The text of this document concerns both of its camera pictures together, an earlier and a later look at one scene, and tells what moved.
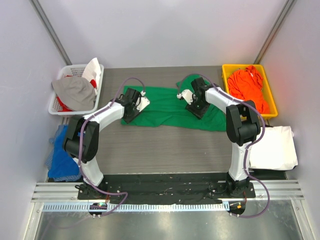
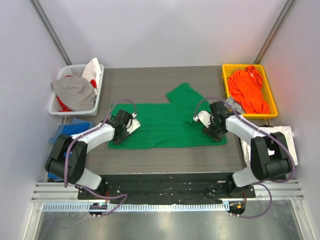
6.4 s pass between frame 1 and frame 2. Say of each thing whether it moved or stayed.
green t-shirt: moved
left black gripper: moved
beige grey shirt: stayed
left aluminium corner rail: stayed
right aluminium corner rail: stayed
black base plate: stayed
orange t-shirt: stayed
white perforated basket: stayed
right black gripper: moved
